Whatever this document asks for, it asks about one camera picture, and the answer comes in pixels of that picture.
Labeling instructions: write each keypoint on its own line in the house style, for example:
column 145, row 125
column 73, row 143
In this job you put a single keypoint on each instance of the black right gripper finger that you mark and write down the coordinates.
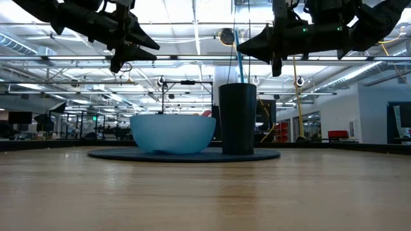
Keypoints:
column 258, row 54
column 257, row 40

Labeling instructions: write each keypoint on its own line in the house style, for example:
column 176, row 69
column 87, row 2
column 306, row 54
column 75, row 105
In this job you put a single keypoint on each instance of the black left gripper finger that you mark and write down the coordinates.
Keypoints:
column 138, row 54
column 143, row 37

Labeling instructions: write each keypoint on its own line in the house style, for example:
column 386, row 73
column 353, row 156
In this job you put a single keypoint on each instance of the light blue straw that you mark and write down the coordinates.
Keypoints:
column 239, row 67

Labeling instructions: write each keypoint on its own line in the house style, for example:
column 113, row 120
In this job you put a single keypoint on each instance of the tall black cup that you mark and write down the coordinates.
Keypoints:
column 237, row 118

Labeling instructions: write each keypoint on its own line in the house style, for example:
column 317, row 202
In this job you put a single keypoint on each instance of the light blue bowl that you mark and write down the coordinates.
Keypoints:
column 171, row 134

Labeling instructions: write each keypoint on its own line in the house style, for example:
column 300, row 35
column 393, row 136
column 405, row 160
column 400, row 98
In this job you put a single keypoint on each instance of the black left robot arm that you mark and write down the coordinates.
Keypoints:
column 38, row 9

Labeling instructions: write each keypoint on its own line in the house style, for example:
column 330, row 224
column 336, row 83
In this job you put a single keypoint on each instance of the white pillar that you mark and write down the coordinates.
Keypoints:
column 225, row 75

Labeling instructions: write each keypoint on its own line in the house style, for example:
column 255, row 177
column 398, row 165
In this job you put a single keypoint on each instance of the dark wide cabinet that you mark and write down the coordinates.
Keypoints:
column 266, row 118

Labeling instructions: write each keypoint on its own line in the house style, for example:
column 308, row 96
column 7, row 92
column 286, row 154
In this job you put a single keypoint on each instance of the red storage bins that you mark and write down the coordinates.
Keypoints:
column 282, row 131

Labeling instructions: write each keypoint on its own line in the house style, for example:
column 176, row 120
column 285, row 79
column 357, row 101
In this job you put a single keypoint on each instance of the black cabinet below pillar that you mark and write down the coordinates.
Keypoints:
column 215, row 123

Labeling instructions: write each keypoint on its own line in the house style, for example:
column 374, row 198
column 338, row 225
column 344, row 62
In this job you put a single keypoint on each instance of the red seat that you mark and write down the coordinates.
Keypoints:
column 337, row 134

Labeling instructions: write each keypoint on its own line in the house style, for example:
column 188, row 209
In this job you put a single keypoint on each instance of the round dark woven placemat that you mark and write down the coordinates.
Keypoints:
column 128, row 155

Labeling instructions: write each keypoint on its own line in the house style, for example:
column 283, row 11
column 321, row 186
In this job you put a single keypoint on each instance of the black monitor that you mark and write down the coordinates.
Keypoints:
column 20, row 117

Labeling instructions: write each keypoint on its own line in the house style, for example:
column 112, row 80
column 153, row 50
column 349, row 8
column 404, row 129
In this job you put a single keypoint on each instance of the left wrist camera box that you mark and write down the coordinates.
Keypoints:
column 86, row 4

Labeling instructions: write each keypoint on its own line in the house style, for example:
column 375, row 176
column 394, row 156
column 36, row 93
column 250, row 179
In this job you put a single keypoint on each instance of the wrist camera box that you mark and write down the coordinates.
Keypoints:
column 86, row 4
column 330, row 11

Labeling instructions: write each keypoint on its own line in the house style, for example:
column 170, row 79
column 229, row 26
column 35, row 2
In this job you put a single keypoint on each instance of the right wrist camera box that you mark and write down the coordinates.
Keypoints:
column 330, row 11

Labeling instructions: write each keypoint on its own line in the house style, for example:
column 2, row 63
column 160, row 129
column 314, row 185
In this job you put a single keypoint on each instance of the black metal frame rig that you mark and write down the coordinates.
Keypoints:
column 187, row 82

